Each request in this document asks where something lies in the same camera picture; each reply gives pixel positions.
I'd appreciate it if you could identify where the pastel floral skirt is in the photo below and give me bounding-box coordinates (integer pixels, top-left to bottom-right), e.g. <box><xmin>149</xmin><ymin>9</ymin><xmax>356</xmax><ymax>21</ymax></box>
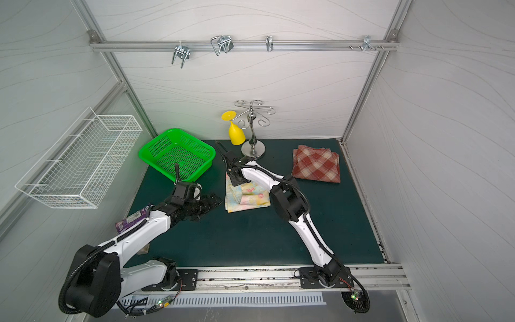
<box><xmin>225</xmin><ymin>174</ymin><xmax>271</xmax><ymax>213</ymax></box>

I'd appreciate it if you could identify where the red plaid skirt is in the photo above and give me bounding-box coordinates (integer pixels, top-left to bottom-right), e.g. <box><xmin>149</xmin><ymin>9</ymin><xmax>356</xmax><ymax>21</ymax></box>
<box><xmin>292</xmin><ymin>145</ymin><xmax>341</xmax><ymax>183</ymax></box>

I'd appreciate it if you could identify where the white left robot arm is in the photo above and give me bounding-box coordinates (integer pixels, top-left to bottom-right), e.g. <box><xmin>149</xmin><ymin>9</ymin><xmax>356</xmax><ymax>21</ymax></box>
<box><xmin>58</xmin><ymin>193</ymin><xmax>223</xmax><ymax>317</ymax></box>

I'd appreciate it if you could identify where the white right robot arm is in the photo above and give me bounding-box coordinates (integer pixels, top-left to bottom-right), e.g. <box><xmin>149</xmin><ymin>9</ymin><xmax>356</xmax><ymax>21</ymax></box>
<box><xmin>226</xmin><ymin>160</ymin><xmax>354</xmax><ymax>288</ymax></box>

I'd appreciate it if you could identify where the chrome cup holder stand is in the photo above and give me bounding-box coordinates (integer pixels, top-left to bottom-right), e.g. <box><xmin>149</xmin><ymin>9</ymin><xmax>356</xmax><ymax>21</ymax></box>
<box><xmin>234</xmin><ymin>100</ymin><xmax>276</xmax><ymax>160</ymax></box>

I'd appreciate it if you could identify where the yellow plastic goblet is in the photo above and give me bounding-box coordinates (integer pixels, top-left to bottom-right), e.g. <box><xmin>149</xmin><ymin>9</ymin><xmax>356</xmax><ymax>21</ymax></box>
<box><xmin>221</xmin><ymin>111</ymin><xmax>246</xmax><ymax>146</ymax></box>

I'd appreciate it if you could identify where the green plastic basket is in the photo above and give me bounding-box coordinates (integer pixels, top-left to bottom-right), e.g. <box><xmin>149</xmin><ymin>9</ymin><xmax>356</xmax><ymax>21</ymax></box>
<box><xmin>139</xmin><ymin>128</ymin><xmax>216</xmax><ymax>182</ymax></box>

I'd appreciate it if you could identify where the purple snack packet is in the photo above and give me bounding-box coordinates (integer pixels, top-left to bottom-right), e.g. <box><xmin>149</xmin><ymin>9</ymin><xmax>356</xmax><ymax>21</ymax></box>
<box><xmin>115</xmin><ymin>206</ymin><xmax>150</xmax><ymax>234</ymax></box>

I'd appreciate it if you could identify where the white vent strip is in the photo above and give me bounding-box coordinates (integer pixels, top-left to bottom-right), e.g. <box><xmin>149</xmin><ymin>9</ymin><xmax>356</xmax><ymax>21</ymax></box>
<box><xmin>120</xmin><ymin>292</ymin><xmax>327</xmax><ymax>310</ymax></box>

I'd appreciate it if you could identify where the metal u-bolt clamp middle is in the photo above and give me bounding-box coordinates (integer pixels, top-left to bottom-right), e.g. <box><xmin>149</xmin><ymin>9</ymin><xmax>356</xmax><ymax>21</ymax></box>
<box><xmin>210</xmin><ymin>35</ymin><xmax>234</xmax><ymax>56</ymax></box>

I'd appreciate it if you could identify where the metal u-bolt clamp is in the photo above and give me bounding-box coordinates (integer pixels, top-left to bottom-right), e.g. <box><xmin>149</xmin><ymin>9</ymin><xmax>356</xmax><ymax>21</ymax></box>
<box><xmin>171</xmin><ymin>44</ymin><xmax>190</xmax><ymax>68</ymax></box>
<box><xmin>210</xmin><ymin>35</ymin><xmax>234</xmax><ymax>56</ymax></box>

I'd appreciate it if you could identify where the metal u-bolt clamp left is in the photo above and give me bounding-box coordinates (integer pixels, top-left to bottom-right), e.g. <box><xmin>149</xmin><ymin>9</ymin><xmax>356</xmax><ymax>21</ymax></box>
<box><xmin>171</xmin><ymin>44</ymin><xmax>190</xmax><ymax>68</ymax></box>

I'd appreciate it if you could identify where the metal hook clamp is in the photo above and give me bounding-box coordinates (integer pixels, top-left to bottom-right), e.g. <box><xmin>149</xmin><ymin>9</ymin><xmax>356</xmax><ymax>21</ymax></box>
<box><xmin>265</xmin><ymin>36</ymin><xmax>274</xmax><ymax>52</ymax></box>

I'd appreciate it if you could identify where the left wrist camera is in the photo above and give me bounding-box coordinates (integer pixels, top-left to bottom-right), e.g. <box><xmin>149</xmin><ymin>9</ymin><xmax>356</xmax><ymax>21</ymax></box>
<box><xmin>172</xmin><ymin>181</ymin><xmax>202</xmax><ymax>201</ymax></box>

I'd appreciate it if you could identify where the white wire basket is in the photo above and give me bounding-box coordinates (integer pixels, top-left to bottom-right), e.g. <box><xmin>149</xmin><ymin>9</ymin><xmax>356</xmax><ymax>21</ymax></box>
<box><xmin>15</xmin><ymin>107</ymin><xmax>142</xmax><ymax>209</ymax></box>

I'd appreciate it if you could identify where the metal bracket right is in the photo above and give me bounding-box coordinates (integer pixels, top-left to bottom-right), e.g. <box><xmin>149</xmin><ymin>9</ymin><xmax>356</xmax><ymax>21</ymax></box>
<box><xmin>349</xmin><ymin>36</ymin><xmax>384</xmax><ymax>52</ymax></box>

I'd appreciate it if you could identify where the aluminium crossbar rail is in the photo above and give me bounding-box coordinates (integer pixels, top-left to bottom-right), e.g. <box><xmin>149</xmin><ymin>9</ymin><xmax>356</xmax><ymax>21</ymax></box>
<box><xmin>90</xmin><ymin>39</ymin><xmax>400</xmax><ymax>52</ymax></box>

